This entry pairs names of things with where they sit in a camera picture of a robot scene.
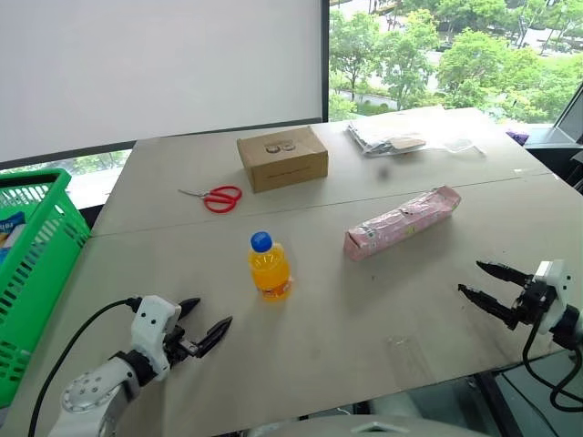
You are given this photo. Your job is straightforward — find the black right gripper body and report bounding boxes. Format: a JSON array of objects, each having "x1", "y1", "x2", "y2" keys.
[{"x1": 503, "y1": 273, "x2": 553, "y2": 331}]

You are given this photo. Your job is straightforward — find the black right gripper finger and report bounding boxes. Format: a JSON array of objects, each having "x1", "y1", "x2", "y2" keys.
[
  {"x1": 457, "y1": 283, "x2": 518, "y2": 325},
  {"x1": 476, "y1": 259, "x2": 533, "y2": 289}
]

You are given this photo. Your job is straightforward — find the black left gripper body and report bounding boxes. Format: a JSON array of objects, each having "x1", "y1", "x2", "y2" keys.
[{"x1": 161, "y1": 313, "x2": 204, "y2": 366}]

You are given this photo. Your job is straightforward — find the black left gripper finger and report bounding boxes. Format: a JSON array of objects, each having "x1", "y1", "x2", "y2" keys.
[
  {"x1": 178, "y1": 297, "x2": 202, "y2": 327},
  {"x1": 195, "y1": 315, "x2": 234, "y2": 360}
]

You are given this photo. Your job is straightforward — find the green plastic basket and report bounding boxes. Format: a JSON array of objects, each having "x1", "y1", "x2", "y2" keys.
[{"x1": 0, "y1": 168, "x2": 93, "y2": 409}]

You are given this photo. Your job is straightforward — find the orange soda bottle blue cap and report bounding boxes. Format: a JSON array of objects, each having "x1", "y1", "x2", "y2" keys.
[{"x1": 247, "y1": 230, "x2": 293, "y2": 303}]

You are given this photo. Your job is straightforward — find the transparent plastic sheet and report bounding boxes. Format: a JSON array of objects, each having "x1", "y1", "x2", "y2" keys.
[{"x1": 386, "y1": 333, "x2": 433, "y2": 389}]

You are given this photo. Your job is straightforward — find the long pink snack package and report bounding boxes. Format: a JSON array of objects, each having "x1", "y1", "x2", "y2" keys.
[{"x1": 342, "y1": 185, "x2": 463, "y2": 262}]

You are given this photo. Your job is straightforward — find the small clear plastic wrapper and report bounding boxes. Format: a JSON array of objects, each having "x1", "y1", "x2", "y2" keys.
[{"x1": 443, "y1": 137, "x2": 488, "y2": 158}]

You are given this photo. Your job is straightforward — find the dark side desk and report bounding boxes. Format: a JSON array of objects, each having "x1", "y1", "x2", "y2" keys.
[{"x1": 523, "y1": 126, "x2": 583, "y2": 196}]

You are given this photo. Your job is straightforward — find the brown cardboard box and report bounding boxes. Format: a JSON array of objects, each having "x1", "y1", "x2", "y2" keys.
[{"x1": 235, "y1": 125, "x2": 331, "y2": 195}]

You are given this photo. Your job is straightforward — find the dark monitor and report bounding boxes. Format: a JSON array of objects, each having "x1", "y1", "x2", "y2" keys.
[{"x1": 549, "y1": 77, "x2": 583, "y2": 134}]

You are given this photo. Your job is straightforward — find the stack of clear plastic bags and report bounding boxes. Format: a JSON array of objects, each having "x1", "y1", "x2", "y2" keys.
[{"x1": 345, "y1": 118, "x2": 428, "y2": 158}]

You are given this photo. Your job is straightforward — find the blue white snack package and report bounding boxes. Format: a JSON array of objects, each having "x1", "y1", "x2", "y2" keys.
[{"x1": 0, "y1": 209, "x2": 29, "y2": 264}]

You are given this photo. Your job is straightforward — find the white roller blind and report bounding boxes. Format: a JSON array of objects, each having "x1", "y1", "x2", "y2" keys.
[{"x1": 0, "y1": 0, "x2": 330, "y2": 166}]

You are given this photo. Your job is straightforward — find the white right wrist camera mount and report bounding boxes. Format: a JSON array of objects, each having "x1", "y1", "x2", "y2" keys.
[{"x1": 532, "y1": 259, "x2": 577, "y2": 336}]

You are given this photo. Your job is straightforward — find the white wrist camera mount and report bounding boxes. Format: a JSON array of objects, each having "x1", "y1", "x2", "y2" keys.
[
  {"x1": 532, "y1": 259, "x2": 577, "y2": 336},
  {"x1": 130, "y1": 294, "x2": 182, "y2": 381}
]

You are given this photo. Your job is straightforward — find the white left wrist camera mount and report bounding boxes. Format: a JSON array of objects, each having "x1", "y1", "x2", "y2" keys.
[{"x1": 130, "y1": 294, "x2": 182, "y2": 381}]

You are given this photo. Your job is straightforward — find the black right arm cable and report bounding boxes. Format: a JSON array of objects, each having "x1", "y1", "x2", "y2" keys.
[{"x1": 521, "y1": 324, "x2": 583, "y2": 411}]

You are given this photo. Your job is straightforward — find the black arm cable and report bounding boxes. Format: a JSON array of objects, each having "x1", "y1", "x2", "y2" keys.
[
  {"x1": 27, "y1": 296, "x2": 143, "y2": 437},
  {"x1": 521, "y1": 324, "x2": 583, "y2": 411}
]

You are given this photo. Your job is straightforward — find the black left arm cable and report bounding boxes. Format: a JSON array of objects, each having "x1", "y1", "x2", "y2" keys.
[{"x1": 27, "y1": 296, "x2": 143, "y2": 437}]

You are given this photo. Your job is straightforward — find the red handled scissors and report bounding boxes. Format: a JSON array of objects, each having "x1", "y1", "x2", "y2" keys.
[{"x1": 177, "y1": 184, "x2": 243, "y2": 214}]

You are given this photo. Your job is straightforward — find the black window frame post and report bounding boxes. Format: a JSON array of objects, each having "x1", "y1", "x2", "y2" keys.
[{"x1": 319, "y1": 0, "x2": 332, "y2": 125}]

